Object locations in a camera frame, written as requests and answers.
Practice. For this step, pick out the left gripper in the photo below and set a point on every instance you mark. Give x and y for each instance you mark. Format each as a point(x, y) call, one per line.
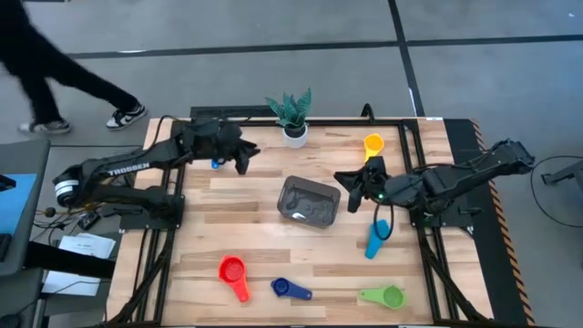
point(225, 141)

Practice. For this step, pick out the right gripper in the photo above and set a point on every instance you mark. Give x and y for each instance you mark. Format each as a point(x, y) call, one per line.
point(374, 187)

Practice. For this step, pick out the bright blue measuring cup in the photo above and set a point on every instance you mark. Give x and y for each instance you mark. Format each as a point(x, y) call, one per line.
point(215, 164)

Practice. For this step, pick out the grey plastic basket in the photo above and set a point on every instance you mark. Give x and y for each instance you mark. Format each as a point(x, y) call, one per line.
point(309, 202)

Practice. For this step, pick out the yellow measuring cup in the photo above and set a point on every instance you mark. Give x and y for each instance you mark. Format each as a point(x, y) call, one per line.
point(373, 145)

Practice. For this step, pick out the light blue measuring cup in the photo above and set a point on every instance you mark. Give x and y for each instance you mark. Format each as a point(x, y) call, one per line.
point(374, 248)

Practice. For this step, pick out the green measuring cup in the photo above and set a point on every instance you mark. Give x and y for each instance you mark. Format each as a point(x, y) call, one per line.
point(387, 297)

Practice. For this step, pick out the red measuring cup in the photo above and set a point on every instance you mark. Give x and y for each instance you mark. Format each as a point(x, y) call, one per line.
point(233, 271)

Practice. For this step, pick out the dark blue measuring cup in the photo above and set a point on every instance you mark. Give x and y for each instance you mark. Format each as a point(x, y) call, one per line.
point(291, 290)

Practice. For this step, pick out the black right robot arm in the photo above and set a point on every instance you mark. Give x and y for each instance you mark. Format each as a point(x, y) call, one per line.
point(455, 182)

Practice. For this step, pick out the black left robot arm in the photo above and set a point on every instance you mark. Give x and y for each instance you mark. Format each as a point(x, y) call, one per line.
point(127, 166)

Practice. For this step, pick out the black ribbed strip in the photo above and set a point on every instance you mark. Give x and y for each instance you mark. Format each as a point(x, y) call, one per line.
point(228, 111)

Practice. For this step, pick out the white plant pot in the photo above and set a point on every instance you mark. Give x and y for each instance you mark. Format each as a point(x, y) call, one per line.
point(296, 139)

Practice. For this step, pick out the green snake plant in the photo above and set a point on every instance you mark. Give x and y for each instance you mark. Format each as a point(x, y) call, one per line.
point(291, 109)

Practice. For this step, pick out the white tag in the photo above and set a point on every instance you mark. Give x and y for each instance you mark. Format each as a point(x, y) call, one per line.
point(434, 119)

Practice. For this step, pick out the black device box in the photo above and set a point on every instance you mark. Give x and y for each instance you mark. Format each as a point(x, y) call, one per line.
point(88, 220)

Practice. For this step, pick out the black mat with hazard stripes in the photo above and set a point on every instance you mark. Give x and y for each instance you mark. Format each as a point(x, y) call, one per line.
point(496, 291)

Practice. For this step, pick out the white paper sheet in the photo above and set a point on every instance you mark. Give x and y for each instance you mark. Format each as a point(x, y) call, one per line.
point(88, 246)
point(68, 284)

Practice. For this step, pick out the black round plug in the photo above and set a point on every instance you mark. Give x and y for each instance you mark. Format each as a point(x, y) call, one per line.
point(49, 212)

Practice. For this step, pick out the black desk bar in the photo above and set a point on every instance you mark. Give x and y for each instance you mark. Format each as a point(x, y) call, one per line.
point(68, 263)

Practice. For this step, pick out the grey stand foot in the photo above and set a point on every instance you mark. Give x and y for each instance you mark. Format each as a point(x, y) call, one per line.
point(565, 173)

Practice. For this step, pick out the grey desk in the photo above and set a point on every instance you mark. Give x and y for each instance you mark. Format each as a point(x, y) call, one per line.
point(23, 155)

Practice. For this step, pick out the person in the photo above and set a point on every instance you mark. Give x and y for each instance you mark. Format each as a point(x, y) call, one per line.
point(36, 68)

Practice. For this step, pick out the blue pad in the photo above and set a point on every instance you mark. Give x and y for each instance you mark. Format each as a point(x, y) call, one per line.
point(16, 205)

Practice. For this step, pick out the small black object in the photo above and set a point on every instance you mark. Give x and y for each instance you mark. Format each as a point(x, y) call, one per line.
point(5, 183)

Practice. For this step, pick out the grey chair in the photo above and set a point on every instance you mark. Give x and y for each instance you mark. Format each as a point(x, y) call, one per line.
point(18, 296)

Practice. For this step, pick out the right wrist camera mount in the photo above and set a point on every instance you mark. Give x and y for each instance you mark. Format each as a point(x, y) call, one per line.
point(377, 165)

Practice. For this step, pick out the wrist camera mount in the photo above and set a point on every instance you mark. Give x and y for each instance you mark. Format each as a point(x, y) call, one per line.
point(377, 165)
point(200, 131)

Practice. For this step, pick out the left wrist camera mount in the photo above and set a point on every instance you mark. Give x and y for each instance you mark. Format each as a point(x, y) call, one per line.
point(200, 131)

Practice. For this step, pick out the black aluminium table frame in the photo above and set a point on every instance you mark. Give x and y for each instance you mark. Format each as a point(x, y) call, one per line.
point(341, 123)

